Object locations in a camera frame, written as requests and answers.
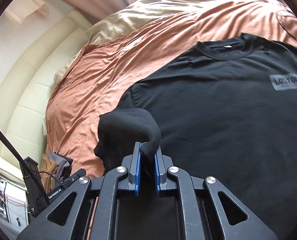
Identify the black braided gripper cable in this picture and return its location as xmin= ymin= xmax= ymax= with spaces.
xmin=0 ymin=118 xmax=48 ymax=205

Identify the stack of folded clothes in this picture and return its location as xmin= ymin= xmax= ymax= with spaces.
xmin=40 ymin=152 xmax=73 ymax=193

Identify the orange-brown bed blanket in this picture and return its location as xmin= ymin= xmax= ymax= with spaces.
xmin=46 ymin=0 xmax=297 ymax=178

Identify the beige hanging cloth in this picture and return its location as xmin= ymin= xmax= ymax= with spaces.
xmin=3 ymin=0 xmax=49 ymax=24

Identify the cream leather headboard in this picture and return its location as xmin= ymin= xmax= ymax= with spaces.
xmin=0 ymin=10 xmax=91 ymax=163

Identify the black long-sleeve sweatshirt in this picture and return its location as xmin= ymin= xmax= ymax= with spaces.
xmin=94 ymin=34 xmax=297 ymax=239

